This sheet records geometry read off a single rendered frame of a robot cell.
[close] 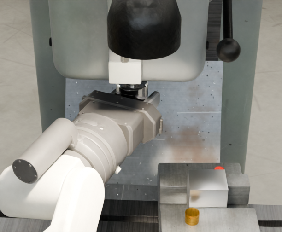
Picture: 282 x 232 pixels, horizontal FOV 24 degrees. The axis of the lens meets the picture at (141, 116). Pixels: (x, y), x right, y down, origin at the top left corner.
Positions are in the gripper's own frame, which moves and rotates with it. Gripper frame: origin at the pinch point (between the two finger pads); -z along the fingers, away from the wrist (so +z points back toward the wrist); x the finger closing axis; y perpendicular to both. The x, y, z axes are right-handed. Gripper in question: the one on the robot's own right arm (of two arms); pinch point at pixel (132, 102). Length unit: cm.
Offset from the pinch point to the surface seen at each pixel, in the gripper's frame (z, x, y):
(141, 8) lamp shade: 24.7, -12.4, -27.0
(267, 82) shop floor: -226, 27, 121
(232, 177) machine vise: -10.8, -13.4, 17.4
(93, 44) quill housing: 10.0, 0.7, -13.9
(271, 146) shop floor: -171, 11, 121
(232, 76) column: -41.3, -3.7, 15.8
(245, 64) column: -42.1, -6.0, 12.9
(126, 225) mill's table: -3.8, 3.0, 28.5
